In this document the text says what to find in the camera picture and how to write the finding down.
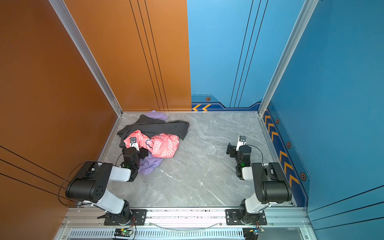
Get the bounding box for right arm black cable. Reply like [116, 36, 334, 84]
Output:
[248, 144, 265, 164]

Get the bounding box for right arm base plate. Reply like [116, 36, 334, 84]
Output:
[225, 209, 268, 226]

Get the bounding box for left aluminium corner post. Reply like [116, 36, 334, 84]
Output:
[49, 0, 124, 117]

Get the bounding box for purple cloth shirt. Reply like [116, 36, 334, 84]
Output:
[138, 110, 168, 175]

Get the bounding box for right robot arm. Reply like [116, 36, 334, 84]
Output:
[227, 142, 293, 225]

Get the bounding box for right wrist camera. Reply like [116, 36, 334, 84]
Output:
[236, 136, 246, 151]

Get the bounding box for right aluminium corner post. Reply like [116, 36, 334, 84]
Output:
[258, 0, 319, 117]

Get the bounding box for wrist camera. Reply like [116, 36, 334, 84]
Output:
[130, 137, 140, 151]
[236, 136, 246, 151]

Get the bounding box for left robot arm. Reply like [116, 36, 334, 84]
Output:
[66, 147, 149, 226]

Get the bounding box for green circuit board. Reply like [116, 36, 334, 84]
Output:
[113, 228, 135, 240]

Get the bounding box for small wired circuit board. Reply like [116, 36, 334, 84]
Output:
[250, 226, 265, 236]

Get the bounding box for dark grey jeans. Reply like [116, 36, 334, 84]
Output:
[117, 115, 190, 149]

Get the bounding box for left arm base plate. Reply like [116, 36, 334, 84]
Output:
[98, 209, 147, 226]

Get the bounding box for pink bear print cloth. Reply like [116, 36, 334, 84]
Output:
[123, 130, 180, 159]

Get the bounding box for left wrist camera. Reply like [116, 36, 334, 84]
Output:
[130, 137, 140, 151]

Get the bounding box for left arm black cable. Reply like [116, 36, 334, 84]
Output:
[57, 161, 86, 205]

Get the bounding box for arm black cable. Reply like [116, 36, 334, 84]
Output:
[57, 161, 86, 205]
[248, 144, 265, 164]

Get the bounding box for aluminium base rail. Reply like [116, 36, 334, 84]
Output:
[55, 207, 317, 240]

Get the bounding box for aluminium corner post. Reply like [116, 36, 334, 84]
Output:
[49, 0, 124, 117]
[258, 0, 319, 117]

